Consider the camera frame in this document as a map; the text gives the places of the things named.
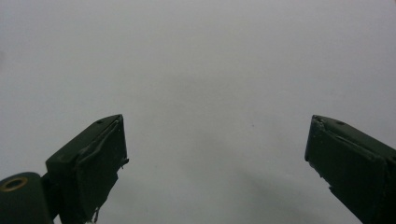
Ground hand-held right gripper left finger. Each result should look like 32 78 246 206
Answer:
45 114 130 224

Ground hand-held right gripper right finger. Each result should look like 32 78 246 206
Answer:
304 114 396 224

